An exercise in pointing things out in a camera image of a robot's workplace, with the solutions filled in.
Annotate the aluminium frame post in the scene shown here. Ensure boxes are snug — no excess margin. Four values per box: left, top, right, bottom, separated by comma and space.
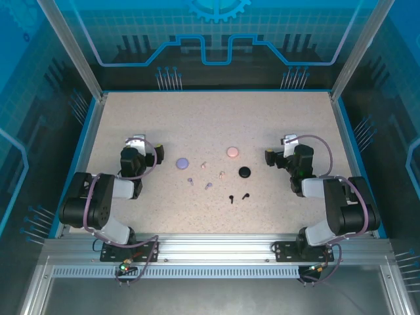
329, 0, 396, 102
35, 0, 110, 102

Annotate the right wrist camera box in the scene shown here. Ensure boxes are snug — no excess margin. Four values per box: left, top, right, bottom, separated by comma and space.
279, 133, 301, 158

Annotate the metal shelf panel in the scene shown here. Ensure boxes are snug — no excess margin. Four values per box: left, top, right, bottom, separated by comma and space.
41, 277, 394, 315

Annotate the aluminium mounting rail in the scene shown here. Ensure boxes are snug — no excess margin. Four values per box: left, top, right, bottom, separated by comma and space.
42, 232, 396, 267

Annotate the slotted metal cable duct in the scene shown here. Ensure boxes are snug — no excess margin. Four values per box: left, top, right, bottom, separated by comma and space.
51, 266, 302, 280

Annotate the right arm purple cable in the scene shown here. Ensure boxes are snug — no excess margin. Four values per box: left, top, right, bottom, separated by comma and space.
285, 134, 370, 287

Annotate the small connector with lights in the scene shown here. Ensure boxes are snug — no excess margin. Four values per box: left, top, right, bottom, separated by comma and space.
306, 262, 329, 274
118, 261, 137, 275

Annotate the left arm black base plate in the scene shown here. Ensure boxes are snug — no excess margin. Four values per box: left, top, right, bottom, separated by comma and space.
100, 241, 161, 263

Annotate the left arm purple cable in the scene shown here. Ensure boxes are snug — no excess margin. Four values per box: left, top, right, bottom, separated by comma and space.
83, 137, 161, 287

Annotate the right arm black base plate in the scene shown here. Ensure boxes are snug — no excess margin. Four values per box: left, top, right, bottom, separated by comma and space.
273, 241, 335, 263

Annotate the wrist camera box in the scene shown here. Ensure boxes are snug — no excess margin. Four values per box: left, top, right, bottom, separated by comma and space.
123, 133, 147, 155
279, 133, 301, 158

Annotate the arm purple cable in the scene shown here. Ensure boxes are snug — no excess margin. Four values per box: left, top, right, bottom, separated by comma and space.
285, 134, 370, 287
83, 137, 161, 287

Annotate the aluminium table side rail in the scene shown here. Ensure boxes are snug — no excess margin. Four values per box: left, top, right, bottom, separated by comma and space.
329, 96, 377, 238
54, 93, 109, 239

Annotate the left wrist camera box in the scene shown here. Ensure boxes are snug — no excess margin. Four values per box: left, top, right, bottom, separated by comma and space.
123, 133, 147, 155

